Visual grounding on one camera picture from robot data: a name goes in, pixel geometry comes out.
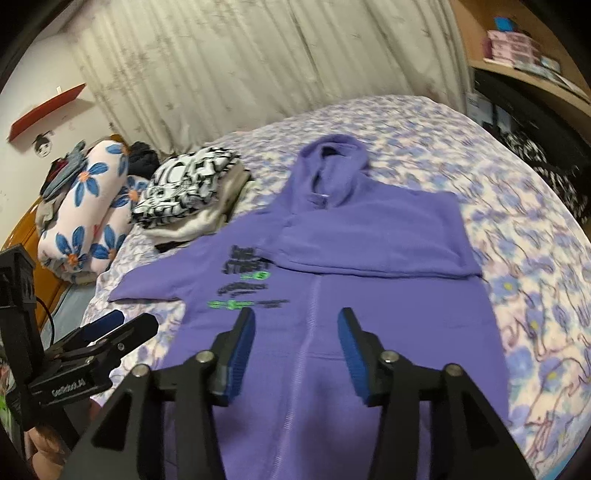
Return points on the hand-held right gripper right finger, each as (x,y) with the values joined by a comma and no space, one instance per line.
(353,350)

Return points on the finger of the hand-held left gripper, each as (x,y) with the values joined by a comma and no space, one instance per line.
(134,330)
(105,321)

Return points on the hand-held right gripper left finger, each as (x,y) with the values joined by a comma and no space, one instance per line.
(240,341)

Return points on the purple hoodie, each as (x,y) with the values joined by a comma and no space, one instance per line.
(369,221)

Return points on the person's left hand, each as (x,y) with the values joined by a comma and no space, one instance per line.
(44,450)

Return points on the grey bed sheet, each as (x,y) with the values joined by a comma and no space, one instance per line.
(74,309)

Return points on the wooden headboard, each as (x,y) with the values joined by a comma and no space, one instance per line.
(27,230)

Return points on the rolled white blue-flower blanket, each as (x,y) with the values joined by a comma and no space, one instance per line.
(92,198)

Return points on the grey cloth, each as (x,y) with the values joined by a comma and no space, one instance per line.
(46,212)

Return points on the denim clothing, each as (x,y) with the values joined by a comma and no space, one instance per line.
(64,175)

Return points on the black and white patterned garment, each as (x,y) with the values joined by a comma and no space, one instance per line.
(184,184)

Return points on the black clothing heap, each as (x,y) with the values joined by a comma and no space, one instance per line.
(143,157)

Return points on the purple floral bed blanket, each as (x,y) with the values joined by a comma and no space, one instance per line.
(531,230)

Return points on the black and white speckled cloth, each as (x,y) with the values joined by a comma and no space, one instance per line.
(545,170)

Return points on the white box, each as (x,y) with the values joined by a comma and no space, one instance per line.
(472,106)

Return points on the cream patterned curtain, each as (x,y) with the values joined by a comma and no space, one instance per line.
(258,64)

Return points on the wooden shelf unit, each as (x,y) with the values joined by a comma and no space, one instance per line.
(545,90)

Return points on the teal boxes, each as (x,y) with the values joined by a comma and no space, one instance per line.
(542,64)

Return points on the stack of pink boxes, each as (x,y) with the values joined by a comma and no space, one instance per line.
(512,46)

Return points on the blue box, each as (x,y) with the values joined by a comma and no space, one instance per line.
(505,24)

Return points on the face wall sticker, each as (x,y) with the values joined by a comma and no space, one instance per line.
(42,145)

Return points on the red wall shelf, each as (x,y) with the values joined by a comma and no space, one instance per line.
(44,110)

